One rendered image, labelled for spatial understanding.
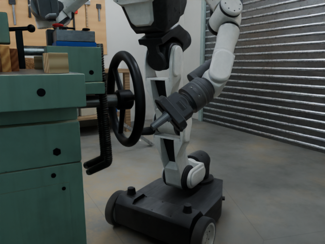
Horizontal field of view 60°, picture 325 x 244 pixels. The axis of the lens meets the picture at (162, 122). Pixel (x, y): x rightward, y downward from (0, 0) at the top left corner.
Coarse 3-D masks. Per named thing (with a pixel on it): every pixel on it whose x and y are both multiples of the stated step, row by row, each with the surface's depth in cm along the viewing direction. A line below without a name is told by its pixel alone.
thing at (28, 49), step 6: (18, 30) 66; (18, 36) 67; (18, 42) 67; (18, 48) 67; (24, 48) 71; (30, 48) 71; (36, 48) 72; (42, 48) 72; (18, 54) 67; (24, 54) 68; (30, 54) 72; (36, 54) 72; (42, 54) 73; (18, 60) 68; (24, 60) 68; (24, 66) 68
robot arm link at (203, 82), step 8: (208, 64) 89; (192, 72) 88; (200, 72) 88; (192, 80) 85; (200, 80) 84; (208, 80) 85; (208, 88) 83; (216, 88) 85; (208, 96) 84; (216, 96) 93
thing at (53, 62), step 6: (48, 54) 51; (54, 54) 52; (60, 54) 52; (66, 54) 53; (48, 60) 51; (54, 60) 52; (60, 60) 53; (66, 60) 53; (48, 66) 52; (54, 66) 52; (60, 66) 53; (66, 66) 53; (48, 72) 52; (54, 72) 52; (60, 72) 53; (66, 72) 54
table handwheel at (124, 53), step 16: (112, 64) 89; (128, 64) 76; (112, 80) 94; (96, 96) 81; (112, 96) 83; (128, 96) 80; (144, 96) 74; (112, 112) 96; (144, 112) 74; (112, 128) 94; (128, 144) 82
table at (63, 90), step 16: (0, 80) 45; (16, 80) 46; (32, 80) 47; (48, 80) 48; (64, 80) 49; (80, 80) 50; (0, 96) 45; (16, 96) 46; (32, 96) 47; (48, 96) 48; (64, 96) 49; (80, 96) 51
